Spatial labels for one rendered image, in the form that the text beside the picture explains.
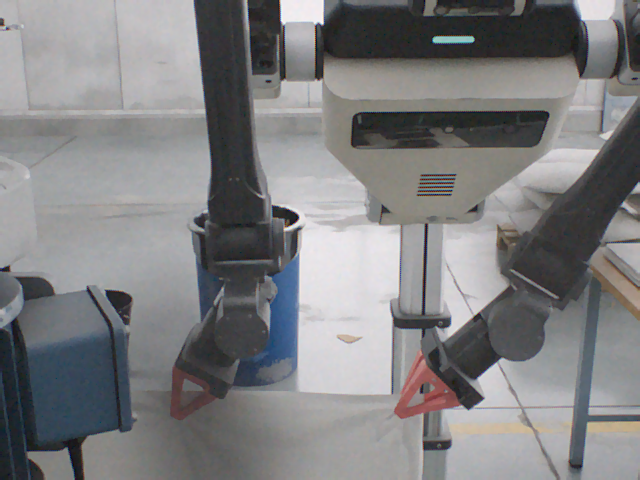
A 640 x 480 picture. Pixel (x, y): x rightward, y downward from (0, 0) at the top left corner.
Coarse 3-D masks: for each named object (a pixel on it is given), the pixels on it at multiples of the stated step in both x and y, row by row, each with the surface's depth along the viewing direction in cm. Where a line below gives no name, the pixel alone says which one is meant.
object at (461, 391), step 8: (416, 360) 96; (416, 368) 96; (408, 376) 97; (456, 384) 95; (400, 392) 97; (432, 392) 98; (456, 392) 93; (464, 392) 91; (424, 400) 97; (464, 400) 92
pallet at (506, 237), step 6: (498, 228) 498; (504, 228) 489; (510, 228) 490; (498, 234) 498; (504, 234) 480; (510, 234) 478; (516, 234) 478; (498, 240) 498; (504, 240) 480; (510, 240) 470; (516, 240) 469; (498, 246) 498; (504, 246) 496; (510, 246) 464
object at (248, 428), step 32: (160, 416) 98; (192, 416) 98; (224, 416) 98; (256, 416) 97; (288, 416) 96; (320, 416) 96; (352, 416) 97; (384, 416) 97; (416, 416) 97; (96, 448) 99; (128, 448) 99; (160, 448) 100; (192, 448) 99; (224, 448) 99; (256, 448) 98; (288, 448) 98; (320, 448) 98; (352, 448) 98; (384, 448) 99; (416, 448) 99
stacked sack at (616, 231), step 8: (512, 216) 446; (520, 216) 439; (528, 216) 433; (536, 216) 429; (616, 216) 425; (624, 216) 426; (632, 216) 433; (520, 224) 431; (528, 224) 424; (616, 224) 416; (624, 224) 416; (632, 224) 418; (608, 232) 413; (616, 232) 413; (624, 232) 414; (632, 232) 414; (608, 240) 415; (616, 240) 415
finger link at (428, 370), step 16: (432, 336) 97; (432, 352) 94; (432, 368) 93; (416, 384) 94; (432, 384) 94; (448, 384) 93; (400, 400) 96; (432, 400) 96; (448, 400) 94; (400, 416) 97
